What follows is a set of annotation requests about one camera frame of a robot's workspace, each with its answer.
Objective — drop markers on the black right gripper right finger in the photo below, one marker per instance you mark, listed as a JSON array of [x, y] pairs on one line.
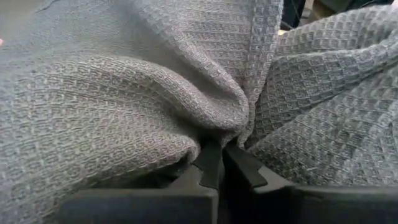
[[242, 168]]

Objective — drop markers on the grey waffle towel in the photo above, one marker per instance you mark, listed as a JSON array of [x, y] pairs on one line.
[[124, 93]]

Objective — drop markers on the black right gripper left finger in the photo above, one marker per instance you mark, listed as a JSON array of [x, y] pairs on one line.
[[208, 168]]

